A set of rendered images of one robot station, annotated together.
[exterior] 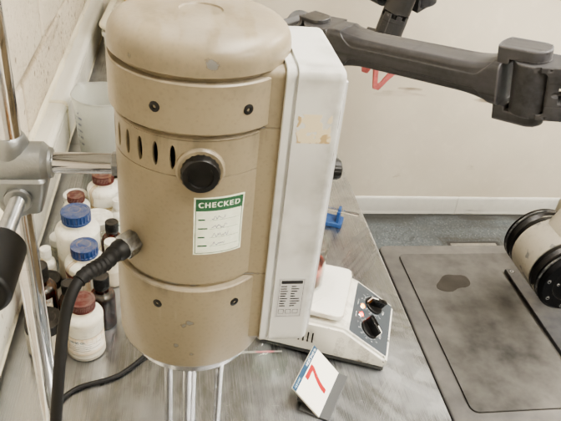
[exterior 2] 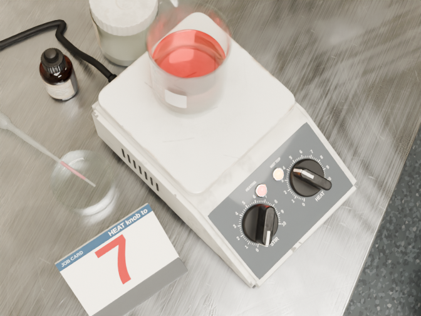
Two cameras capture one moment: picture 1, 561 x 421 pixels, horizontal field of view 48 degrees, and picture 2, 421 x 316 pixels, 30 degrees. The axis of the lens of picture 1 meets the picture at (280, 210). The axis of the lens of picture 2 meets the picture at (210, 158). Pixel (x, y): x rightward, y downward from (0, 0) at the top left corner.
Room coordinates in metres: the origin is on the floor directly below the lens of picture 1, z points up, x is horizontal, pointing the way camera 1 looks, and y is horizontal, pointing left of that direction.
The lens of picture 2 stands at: (0.55, -0.21, 1.42)
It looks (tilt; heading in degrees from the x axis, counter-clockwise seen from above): 71 degrees down; 32
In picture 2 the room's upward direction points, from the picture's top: 5 degrees clockwise
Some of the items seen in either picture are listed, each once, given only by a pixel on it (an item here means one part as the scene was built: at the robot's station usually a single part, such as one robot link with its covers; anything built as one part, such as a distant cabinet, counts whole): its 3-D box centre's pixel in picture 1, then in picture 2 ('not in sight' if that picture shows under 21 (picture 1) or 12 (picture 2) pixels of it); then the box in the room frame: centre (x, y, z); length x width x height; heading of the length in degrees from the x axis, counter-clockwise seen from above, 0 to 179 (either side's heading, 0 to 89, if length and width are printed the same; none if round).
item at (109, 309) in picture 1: (103, 299); not in sight; (0.71, 0.26, 0.80); 0.04 x 0.04 x 0.10
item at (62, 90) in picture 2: not in sight; (56, 70); (0.72, 0.07, 0.78); 0.03 x 0.03 x 0.07
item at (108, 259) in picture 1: (98, 265); not in sight; (0.28, 0.10, 1.23); 0.03 x 0.01 x 0.01; 158
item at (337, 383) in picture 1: (320, 382); (123, 267); (0.62, -0.09, 0.77); 0.09 x 0.06 x 0.04; 161
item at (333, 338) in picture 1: (323, 310); (217, 141); (0.75, -0.09, 0.79); 0.22 x 0.13 x 0.08; 81
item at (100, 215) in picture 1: (98, 231); not in sight; (0.90, 0.32, 0.78); 0.06 x 0.06 x 0.07
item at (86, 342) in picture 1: (84, 324); not in sight; (0.65, 0.27, 0.80); 0.06 x 0.06 x 0.10
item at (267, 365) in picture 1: (270, 361); (83, 182); (0.66, -0.01, 0.76); 0.06 x 0.06 x 0.02
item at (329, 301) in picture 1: (310, 286); (197, 101); (0.76, -0.06, 0.83); 0.12 x 0.12 x 0.01; 81
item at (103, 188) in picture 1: (104, 198); not in sight; (0.98, 0.33, 0.80); 0.06 x 0.06 x 0.11
